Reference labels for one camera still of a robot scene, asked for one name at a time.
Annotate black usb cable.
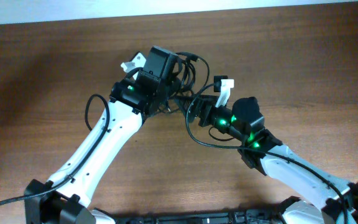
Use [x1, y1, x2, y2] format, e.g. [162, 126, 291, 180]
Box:
[154, 51, 211, 116]

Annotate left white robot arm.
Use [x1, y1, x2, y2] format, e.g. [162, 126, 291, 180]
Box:
[24, 46, 181, 223]

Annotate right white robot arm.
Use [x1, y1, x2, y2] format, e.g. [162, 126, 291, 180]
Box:
[174, 95, 358, 223]

